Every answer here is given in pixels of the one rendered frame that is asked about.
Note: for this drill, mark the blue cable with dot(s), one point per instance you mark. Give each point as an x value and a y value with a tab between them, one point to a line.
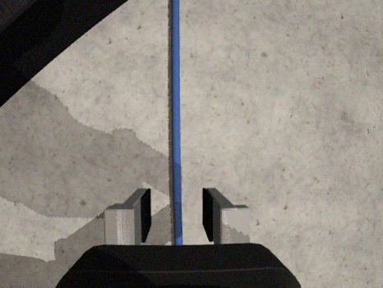
176	145

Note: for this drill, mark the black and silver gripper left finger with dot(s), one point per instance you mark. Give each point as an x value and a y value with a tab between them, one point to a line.
129	224

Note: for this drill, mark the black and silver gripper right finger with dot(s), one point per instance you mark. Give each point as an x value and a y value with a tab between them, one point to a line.
224	223

